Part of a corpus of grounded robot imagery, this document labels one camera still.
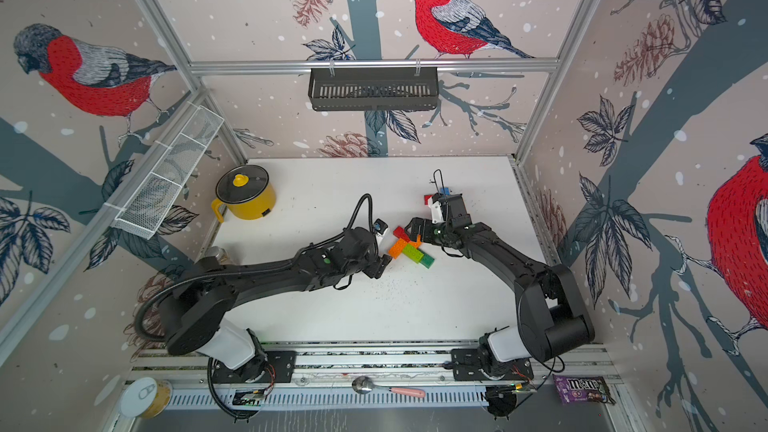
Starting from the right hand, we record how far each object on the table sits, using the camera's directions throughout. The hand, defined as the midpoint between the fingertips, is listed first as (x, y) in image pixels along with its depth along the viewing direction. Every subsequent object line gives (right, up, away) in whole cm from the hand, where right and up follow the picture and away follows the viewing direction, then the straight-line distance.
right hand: (418, 227), depth 90 cm
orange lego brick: (-7, -7, +1) cm, 10 cm away
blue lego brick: (+11, +11, +18) cm, 24 cm away
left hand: (-10, -5, -5) cm, 12 cm away
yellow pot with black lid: (-58, +11, +8) cm, 59 cm away
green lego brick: (+3, -11, +3) cm, 12 cm away
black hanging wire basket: (-15, +48, +17) cm, 53 cm away
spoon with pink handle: (-15, -37, -17) cm, 43 cm away
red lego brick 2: (-5, -3, +6) cm, 8 cm away
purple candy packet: (+35, -35, -21) cm, 54 cm away
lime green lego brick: (-2, -8, +2) cm, 9 cm away
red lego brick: (+4, +8, +16) cm, 19 cm away
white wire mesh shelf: (-76, +8, -10) cm, 77 cm away
